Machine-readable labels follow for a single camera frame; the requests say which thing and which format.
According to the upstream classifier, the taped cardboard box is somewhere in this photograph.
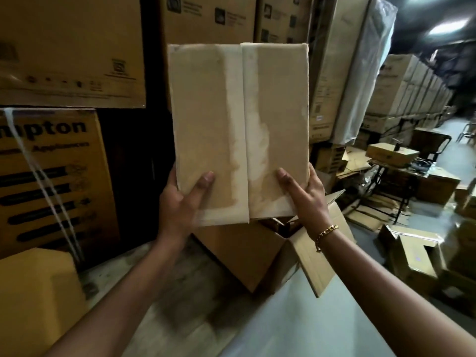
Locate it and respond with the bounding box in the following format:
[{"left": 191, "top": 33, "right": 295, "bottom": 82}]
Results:
[{"left": 167, "top": 42, "right": 310, "bottom": 226}]

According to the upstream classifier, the low brown cardboard box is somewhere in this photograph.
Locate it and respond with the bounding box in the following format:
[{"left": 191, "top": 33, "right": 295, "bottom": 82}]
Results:
[{"left": 416, "top": 168, "right": 462, "bottom": 202}]

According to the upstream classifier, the cardboard box with black pictures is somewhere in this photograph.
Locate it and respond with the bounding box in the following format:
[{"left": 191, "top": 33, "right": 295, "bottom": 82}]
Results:
[
  {"left": 160, "top": 0, "right": 258, "bottom": 47},
  {"left": 256, "top": 0, "right": 317, "bottom": 45}
]

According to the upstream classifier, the pile of flattened cardboard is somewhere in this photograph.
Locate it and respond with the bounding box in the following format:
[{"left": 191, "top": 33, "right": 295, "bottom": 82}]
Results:
[{"left": 336, "top": 145, "right": 391, "bottom": 233}]

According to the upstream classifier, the row of stacked cardboard boxes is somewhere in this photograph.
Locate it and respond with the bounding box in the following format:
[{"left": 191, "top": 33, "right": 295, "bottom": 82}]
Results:
[{"left": 361, "top": 53, "right": 457, "bottom": 135}]

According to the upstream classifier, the black metal table stand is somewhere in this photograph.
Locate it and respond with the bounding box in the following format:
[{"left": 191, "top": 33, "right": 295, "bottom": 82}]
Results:
[{"left": 366, "top": 160, "right": 429, "bottom": 224}]

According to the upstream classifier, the white plastic strap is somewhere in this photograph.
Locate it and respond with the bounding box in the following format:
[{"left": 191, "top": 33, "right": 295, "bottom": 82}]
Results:
[{"left": 3, "top": 108, "right": 84, "bottom": 265}]

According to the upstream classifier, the ceiling light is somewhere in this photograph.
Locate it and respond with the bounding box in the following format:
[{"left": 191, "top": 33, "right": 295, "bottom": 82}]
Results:
[{"left": 427, "top": 18, "right": 471, "bottom": 37}]

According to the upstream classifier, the dark chair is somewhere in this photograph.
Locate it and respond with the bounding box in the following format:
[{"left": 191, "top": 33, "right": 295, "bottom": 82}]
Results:
[{"left": 408, "top": 128, "right": 453, "bottom": 165}]

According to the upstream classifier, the tall narrow cardboard box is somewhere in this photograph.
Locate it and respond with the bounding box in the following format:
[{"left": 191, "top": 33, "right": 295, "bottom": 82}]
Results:
[{"left": 308, "top": 0, "right": 373, "bottom": 144}]

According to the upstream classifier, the tall white plastic-wrapped package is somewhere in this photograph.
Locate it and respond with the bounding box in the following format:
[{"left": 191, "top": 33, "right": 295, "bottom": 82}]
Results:
[{"left": 330, "top": 0, "right": 398, "bottom": 146}]

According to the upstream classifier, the large brown cardboard box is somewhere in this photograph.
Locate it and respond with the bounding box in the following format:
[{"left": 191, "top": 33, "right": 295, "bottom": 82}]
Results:
[{"left": 0, "top": 0, "right": 147, "bottom": 109}]

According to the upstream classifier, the gold chain bracelet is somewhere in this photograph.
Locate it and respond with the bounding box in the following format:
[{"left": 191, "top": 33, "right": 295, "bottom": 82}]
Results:
[{"left": 315, "top": 224, "right": 339, "bottom": 253}]

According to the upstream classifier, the person's right hand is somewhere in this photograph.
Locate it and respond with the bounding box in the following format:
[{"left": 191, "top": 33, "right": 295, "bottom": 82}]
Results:
[{"left": 275, "top": 162, "right": 338, "bottom": 241}]

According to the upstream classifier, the small printed cardboard box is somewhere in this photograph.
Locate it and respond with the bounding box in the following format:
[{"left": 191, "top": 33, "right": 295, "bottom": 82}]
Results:
[{"left": 312, "top": 143, "right": 349, "bottom": 174}]

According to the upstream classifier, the open brown cardboard box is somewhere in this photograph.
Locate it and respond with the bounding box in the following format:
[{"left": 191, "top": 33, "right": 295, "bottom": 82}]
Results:
[{"left": 191, "top": 189, "right": 358, "bottom": 298}]

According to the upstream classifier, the small open cardboard box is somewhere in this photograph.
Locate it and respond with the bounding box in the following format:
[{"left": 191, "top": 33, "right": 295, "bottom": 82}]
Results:
[{"left": 379, "top": 223, "right": 446, "bottom": 291}]

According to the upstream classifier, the printed strapped cardboard box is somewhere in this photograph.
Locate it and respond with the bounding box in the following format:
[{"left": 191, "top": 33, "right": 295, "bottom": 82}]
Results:
[{"left": 0, "top": 107, "right": 120, "bottom": 265}]

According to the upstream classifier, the person's right forearm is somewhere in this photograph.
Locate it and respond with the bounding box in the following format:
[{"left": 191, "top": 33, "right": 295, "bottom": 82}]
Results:
[{"left": 315, "top": 227, "right": 476, "bottom": 357}]

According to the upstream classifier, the plain brown cardboard box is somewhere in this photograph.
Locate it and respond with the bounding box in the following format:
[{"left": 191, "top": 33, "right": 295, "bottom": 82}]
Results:
[{"left": 0, "top": 247, "right": 89, "bottom": 357}]

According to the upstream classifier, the person's left forearm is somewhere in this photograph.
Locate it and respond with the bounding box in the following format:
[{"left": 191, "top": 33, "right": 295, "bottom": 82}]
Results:
[{"left": 44, "top": 231, "right": 198, "bottom": 357}]

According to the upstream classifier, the flat cardboard box on stand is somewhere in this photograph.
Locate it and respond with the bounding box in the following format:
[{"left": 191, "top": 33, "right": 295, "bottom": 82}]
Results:
[{"left": 365, "top": 142, "right": 421, "bottom": 163}]

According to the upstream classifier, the person's left hand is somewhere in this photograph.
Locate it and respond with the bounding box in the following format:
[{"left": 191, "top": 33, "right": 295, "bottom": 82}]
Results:
[{"left": 159, "top": 163, "right": 216, "bottom": 241}]

